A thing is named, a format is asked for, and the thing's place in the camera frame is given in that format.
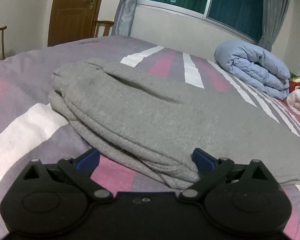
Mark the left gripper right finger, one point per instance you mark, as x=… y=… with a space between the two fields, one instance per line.
x=212 y=172

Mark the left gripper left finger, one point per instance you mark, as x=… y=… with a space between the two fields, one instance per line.
x=79 y=170

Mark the grey pants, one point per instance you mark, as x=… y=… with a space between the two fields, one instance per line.
x=152 y=124

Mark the striped pink grey bedsheet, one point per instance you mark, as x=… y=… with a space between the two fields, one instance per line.
x=31 y=129

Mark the folded light blue quilt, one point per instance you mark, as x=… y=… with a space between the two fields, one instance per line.
x=254 y=66

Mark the wooden chair by door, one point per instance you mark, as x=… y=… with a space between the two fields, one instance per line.
x=106 y=25

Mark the grey curtain left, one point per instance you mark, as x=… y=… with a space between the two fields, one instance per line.
x=124 y=17

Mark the grey curtain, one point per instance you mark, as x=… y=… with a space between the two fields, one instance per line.
x=274 y=12
x=124 y=17

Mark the brown wooden door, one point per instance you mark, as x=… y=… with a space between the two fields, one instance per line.
x=72 y=20

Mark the grey curtain right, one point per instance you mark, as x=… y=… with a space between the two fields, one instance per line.
x=274 y=12

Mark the window with metal frame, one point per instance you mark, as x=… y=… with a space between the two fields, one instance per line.
x=242 y=16

